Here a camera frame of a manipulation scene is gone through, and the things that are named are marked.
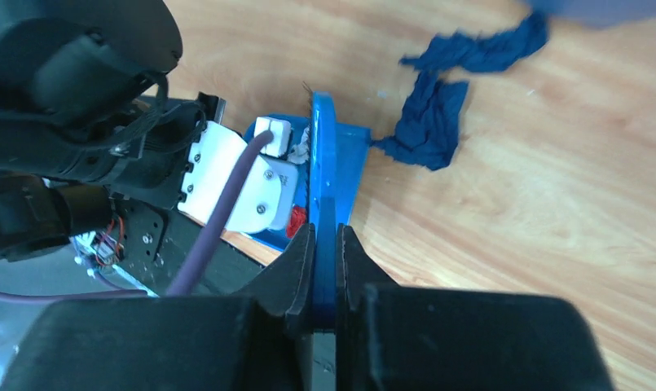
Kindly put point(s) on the blue plastic dustpan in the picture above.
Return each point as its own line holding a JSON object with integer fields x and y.
{"x": 352, "y": 149}

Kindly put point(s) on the blue hand brush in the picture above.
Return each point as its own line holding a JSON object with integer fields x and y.
{"x": 321, "y": 208}

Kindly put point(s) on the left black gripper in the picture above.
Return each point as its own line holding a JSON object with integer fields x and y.
{"x": 157, "y": 177}

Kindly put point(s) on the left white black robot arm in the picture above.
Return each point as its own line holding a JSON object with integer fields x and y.
{"x": 86, "y": 117}

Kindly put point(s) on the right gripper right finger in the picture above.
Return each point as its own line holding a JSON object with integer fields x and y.
{"x": 354, "y": 271}

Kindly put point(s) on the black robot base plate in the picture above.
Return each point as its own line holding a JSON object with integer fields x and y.
{"x": 157, "y": 242}

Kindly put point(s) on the red paper scrap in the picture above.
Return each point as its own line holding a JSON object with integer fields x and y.
{"x": 298, "y": 217}

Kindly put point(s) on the blue plastic waste bin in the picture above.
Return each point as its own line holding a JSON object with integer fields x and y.
{"x": 596, "y": 13}

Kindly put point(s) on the white paper scrap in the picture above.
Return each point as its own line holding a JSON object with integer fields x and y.
{"x": 299, "y": 153}

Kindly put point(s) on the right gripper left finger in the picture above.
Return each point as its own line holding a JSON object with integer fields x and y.
{"x": 281, "y": 343}

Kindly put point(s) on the dark blue paper scrap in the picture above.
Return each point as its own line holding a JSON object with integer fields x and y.
{"x": 428, "y": 131}

